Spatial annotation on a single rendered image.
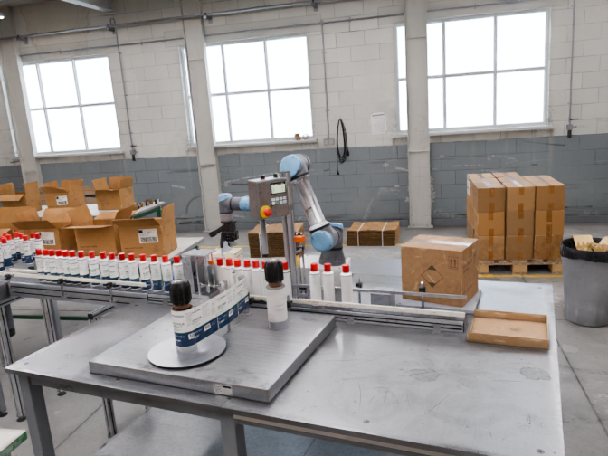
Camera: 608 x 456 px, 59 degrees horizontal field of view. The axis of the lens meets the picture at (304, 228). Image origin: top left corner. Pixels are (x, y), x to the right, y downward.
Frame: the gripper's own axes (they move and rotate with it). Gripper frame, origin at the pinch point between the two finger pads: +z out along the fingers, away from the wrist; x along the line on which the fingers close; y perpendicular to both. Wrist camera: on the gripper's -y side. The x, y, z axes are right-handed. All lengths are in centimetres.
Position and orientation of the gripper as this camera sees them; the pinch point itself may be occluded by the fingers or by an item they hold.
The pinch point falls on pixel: (225, 253)
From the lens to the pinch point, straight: 313.8
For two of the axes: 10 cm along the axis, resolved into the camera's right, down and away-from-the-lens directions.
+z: 0.5, 9.7, 2.2
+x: 2.2, -2.2, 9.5
